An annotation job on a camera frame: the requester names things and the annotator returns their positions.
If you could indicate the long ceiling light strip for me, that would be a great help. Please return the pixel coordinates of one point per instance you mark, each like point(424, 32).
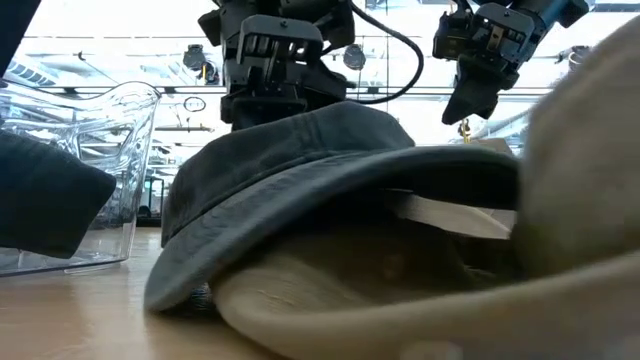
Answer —
point(125, 90)

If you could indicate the ceiling air vent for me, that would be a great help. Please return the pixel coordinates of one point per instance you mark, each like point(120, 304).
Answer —
point(25, 72)

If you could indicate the clear plastic bin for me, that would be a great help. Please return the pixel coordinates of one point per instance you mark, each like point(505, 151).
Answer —
point(135, 125)

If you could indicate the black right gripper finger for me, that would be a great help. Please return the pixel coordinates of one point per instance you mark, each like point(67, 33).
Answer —
point(465, 85)
point(495, 85)

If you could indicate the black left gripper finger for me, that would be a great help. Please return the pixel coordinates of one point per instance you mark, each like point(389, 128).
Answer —
point(327, 85)
point(265, 112)

